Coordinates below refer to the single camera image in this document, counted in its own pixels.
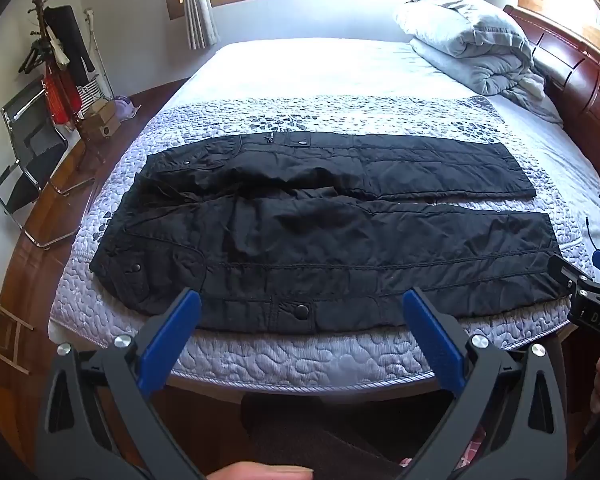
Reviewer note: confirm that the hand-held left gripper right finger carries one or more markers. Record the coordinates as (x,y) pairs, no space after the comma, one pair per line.
(430,332)

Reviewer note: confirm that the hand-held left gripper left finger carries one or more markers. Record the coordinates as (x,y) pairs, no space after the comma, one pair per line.
(172,332)

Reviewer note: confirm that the black pants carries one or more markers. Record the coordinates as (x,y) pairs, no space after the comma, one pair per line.
(330,240)

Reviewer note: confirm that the person's left hand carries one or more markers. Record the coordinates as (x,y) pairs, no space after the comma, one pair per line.
(260,473)

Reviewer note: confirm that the small wooden chair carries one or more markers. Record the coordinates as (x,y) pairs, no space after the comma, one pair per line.
(10,332)

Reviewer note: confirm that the dark wooden headboard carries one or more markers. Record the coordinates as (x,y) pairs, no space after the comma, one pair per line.
(580,80)

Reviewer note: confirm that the black folding chair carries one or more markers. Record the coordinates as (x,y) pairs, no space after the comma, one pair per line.
(35,160)

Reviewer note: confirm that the cardboard box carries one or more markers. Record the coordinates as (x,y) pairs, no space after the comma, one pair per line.
(100,120)

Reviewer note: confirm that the small purple item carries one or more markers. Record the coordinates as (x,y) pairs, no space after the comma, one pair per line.
(127,108)

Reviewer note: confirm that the bed with quilted cover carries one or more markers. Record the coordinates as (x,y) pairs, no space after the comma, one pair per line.
(330,90)

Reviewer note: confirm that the red bag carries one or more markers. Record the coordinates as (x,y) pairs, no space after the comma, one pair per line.
(60,95)

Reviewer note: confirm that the folded grey duvet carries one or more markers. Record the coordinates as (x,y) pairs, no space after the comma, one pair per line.
(460,35)

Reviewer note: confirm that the white pole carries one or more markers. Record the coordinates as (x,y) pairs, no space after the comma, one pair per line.
(97,50)

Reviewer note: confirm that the black clothes hanger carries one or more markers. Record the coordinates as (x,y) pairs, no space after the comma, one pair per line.
(30,57)

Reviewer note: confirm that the black hanging garment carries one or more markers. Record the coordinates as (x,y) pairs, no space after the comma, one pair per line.
(70,40)

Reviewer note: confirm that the grey curtain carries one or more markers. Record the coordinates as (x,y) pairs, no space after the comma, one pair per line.
(200,10)

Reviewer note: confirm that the wooden coat rack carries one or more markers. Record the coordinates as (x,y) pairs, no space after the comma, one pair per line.
(41,15)

